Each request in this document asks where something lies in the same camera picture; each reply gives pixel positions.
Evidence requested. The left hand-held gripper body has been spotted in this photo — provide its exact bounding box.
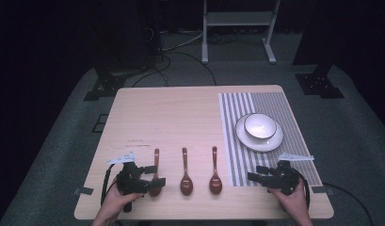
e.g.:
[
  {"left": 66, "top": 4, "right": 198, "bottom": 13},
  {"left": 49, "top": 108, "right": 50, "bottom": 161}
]
[{"left": 106, "top": 151, "right": 151, "bottom": 214}]

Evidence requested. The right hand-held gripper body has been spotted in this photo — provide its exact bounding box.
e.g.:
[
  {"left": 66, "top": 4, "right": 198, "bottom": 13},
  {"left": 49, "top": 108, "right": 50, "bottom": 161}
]
[{"left": 267, "top": 153, "right": 315, "bottom": 196}]

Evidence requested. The reddish brown spoon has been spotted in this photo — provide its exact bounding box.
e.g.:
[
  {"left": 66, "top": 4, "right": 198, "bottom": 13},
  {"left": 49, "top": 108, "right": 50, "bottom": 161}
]
[
  {"left": 179, "top": 147, "right": 194, "bottom": 197},
  {"left": 148, "top": 148, "right": 163, "bottom": 198},
  {"left": 208, "top": 145, "right": 224, "bottom": 196}
]

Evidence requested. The person's right hand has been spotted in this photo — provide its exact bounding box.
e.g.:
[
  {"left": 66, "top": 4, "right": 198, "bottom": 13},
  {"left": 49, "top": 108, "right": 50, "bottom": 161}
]
[{"left": 267, "top": 178, "right": 308, "bottom": 218}]

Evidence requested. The person's left hand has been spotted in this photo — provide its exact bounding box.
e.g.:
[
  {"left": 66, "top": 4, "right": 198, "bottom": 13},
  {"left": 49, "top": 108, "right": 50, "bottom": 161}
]
[{"left": 98, "top": 184, "right": 145, "bottom": 220}]

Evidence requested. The white plate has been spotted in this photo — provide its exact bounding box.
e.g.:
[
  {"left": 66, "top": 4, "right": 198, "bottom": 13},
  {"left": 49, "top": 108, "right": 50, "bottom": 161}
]
[{"left": 234, "top": 112, "right": 285, "bottom": 153}]

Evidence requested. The grey tape strip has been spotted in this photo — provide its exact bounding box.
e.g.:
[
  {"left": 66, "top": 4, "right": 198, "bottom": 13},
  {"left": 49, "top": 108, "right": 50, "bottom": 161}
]
[
  {"left": 312, "top": 186, "right": 335, "bottom": 196},
  {"left": 72, "top": 186, "right": 95, "bottom": 196}
]

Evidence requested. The white bowl with dark rim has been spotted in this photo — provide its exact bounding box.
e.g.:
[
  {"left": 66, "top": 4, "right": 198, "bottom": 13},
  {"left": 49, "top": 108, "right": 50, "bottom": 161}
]
[{"left": 243, "top": 112, "right": 279, "bottom": 140}]

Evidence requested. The grey striped placemat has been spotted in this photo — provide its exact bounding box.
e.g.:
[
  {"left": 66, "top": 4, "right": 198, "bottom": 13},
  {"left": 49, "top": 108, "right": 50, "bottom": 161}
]
[{"left": 217, "top": 91, "right": 324, "bottom": 188}]

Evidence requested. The square floor hatch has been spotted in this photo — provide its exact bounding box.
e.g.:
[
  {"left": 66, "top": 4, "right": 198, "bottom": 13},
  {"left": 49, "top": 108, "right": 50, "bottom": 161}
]
[{"left": 91, "top": 113, "right": 110, "bottom": 134}]

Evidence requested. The black stand base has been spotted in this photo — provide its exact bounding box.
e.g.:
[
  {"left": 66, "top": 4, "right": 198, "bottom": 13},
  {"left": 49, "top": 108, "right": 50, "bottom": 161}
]
[
  {"left": 83, "top": 74, "right": 128, "bottom": 103},
  {"left": 294, "top": 73, "right": 345, "bottom": 100}
]

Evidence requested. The white metal stand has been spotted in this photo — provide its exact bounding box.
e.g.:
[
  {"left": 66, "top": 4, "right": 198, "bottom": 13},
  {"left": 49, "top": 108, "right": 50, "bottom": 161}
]
[{"left": 201, "top": 0, "right": 282, "bottom": 65}]

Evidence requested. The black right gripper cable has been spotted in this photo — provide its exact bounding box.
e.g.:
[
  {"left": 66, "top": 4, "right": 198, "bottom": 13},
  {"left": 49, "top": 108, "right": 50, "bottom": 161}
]
[{"left": 294, "top": 170, "right": 311, "bottom": 209}]

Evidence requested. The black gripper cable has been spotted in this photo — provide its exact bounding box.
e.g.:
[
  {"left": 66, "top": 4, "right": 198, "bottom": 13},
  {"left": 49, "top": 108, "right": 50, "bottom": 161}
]
[
  {"left": 100, "top": 163, "right": 118, "bottom": 206},
  {"left": 294, "top": 170, "right": 311, "bottom": 209}
]

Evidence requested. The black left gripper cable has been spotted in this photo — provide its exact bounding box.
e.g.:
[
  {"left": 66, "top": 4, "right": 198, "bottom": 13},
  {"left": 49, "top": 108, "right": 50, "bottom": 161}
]
[{"left": 100, "top": 163, "right": 118, "bottom": 206}]

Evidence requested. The black floor cable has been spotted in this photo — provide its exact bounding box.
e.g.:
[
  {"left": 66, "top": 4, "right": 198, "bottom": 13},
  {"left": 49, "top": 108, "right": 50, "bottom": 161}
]
[
  {"left": 131, "top": 51, "right": 218, "bottom": 88},
  {"left": 321, "top": 181, "right": 376, "bottom": 226}
]

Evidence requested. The grey floor cable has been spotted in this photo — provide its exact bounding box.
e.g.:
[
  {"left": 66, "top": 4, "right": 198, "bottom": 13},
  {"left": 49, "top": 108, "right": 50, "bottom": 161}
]
[{"left": 161, "top": 30, "right": 204, "bottom": 53}]

